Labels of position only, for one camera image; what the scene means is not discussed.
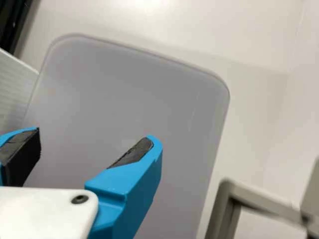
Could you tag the cream microscope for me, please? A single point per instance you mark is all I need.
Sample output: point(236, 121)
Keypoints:
point(231, 194)

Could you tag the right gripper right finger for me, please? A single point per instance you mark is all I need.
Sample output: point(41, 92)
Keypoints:
point(129, 189)

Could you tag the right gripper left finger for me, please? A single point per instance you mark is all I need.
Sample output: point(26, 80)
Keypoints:
point(17, 139)

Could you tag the white box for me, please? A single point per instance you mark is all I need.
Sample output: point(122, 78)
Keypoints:
point(119, 99)

